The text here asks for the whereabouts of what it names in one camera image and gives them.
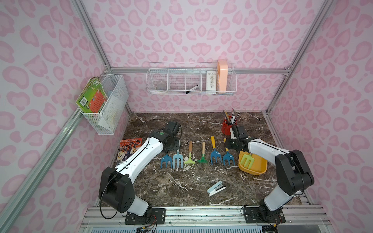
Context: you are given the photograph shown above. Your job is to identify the white handle lightblue fork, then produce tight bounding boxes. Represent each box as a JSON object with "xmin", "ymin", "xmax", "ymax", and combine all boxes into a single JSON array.
[{"xmin": 173, "ymin": 150, "xmax": 184, "ymax": 169}]

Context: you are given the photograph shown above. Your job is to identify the yellow handle teal fork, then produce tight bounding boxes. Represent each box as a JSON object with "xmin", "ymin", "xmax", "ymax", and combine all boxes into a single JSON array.
[{"xmin": 160, "ymin": 153, "xmax": 173, "ymax": 169}]

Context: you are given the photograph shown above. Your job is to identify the wood handle lime fork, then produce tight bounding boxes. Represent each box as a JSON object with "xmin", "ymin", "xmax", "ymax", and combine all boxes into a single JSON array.
[{"xmin": 240, "ymin": 153, "xmax": 254, "ymax": 170}]

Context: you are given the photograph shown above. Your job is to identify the yellow handle blue fork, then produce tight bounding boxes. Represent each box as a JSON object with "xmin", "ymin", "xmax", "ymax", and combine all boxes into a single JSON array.
[{"xmin": 210, "ymin": 136, "xmax": 222, "ymax": 165}]

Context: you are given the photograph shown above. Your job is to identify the yellow storage box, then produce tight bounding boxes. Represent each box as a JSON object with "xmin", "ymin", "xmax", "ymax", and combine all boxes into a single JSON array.
[{"xmin": 238, "ymin": 151, "xmax": 268, "ymax": 176}]

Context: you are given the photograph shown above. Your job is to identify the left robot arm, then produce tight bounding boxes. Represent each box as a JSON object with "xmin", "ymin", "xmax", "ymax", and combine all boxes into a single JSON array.
[{"xmin": 98, "ymin": 121, "xmax": 181, "ymax": 217}]

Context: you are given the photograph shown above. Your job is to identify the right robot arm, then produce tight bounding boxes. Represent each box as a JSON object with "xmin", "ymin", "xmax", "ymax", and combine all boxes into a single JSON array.
[{"xmin": 224, "ymin": 125, "xmax": 315, "ymax": 218}]

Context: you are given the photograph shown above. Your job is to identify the white patterned card box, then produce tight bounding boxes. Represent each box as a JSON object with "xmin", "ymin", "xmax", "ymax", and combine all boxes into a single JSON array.
[{"xmin": 206, "ymin": 71, "xmax": 217, "ymax": 94}]

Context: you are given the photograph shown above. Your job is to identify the pink box on shelf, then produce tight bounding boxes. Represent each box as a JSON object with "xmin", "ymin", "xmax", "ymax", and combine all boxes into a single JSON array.
[{"xmin": 217, "ymin": 60, "xmax": 228, "ymax": 93}]

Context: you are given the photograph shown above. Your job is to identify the red pencil cup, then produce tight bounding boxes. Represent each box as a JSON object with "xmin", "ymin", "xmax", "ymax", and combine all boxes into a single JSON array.
[{"xmin": 221, "ymin": 118, "xmax": 237, "ymax": 136}]

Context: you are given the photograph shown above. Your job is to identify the pencils in cup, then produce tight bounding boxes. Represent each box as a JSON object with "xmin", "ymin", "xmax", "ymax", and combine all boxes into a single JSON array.
[{"xmin": 223, "ymin": 108, "xmax": 241, "ymax": 125}]

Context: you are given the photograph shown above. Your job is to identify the red comic book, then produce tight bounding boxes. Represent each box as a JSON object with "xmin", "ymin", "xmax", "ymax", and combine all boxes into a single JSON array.
[{"xmin": 116, "ymin": 138, "xmax": 142, "ymax": 166}]

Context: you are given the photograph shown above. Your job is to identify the white blue stapler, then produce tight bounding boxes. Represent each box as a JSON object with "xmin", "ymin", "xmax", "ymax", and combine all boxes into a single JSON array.
[{"xmin": 207, "ymin": 181, "xmax": 226, "ymax": 197}]

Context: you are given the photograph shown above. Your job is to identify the black white marker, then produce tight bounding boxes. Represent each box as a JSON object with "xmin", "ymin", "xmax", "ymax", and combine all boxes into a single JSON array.
[{"xmin": 186, "ymin": 85, "xmax": 200, "ymax": 94}]

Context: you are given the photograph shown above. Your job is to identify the grey round object on shelf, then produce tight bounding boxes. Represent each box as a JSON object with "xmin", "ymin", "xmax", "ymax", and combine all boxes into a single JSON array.
[{"xmin": 156, "ymin": 81, "xmax": 167, "ymax": 90}]

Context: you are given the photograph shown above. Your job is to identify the white mesh side basket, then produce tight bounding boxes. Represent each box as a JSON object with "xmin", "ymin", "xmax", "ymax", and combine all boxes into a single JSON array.
[{"xmin": 82, "ymin": 74, "xmax": 129, "ymax": 135}]

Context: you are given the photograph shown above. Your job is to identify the green red book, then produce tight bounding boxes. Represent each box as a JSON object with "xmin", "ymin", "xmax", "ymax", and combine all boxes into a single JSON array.
[{"xmin": 76, "ymin": 77, "xmax": 108, "ymax": 114}]

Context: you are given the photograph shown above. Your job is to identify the white wire wall shelf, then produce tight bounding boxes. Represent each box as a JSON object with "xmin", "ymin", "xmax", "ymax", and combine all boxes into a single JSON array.
[{"xmin": 146, "ymin": 62, "xmax": 237, "ymax": 95}]

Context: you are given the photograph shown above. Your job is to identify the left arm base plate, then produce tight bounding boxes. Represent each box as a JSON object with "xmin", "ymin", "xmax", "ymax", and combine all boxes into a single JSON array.
[{"xmin": 125, "ymin": 208, "xmax": 166, "ymax": 225}]

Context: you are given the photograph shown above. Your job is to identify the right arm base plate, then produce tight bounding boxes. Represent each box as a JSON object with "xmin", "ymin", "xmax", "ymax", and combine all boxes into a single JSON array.
[{"xmin": 241, "ymin": 206, "xmax": 286, "ymax": 224}]

